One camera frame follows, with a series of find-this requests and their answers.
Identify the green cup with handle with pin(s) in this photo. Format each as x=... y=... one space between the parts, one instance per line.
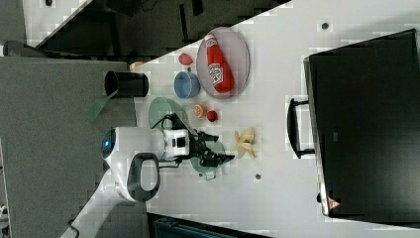
x=208 y=173

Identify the blue bowl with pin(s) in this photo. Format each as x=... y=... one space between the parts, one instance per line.
x=186 y=84

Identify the green oval colander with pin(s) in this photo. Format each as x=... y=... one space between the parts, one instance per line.
x=165 y=113

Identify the plush peeled banana toy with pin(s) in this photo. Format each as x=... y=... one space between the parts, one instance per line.
x=245 y=141

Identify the plush red ketchup bottle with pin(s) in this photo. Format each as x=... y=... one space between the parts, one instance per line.
x=218 y=68

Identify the orange slice toy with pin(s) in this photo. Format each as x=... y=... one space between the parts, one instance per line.
x=200 y=110

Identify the dark grey pot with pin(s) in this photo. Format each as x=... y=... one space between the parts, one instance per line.
x=126 y=84

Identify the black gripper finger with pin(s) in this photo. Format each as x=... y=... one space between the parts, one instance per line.
x=204 y=137
x=212 y=159

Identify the small red strawberry toy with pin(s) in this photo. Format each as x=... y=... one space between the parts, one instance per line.
x=212 y=116

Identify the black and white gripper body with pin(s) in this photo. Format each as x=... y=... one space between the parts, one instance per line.
x=177 y=143

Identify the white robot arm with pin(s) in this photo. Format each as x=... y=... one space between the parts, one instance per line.
x=133 y=155

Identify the large red strawberry toy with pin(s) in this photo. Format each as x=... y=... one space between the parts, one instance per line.
x=185 y=59

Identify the grey round plate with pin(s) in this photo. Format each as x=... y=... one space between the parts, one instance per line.
x=236 y=53

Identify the black toaster oven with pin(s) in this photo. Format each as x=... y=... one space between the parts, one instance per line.
x=361 y=121

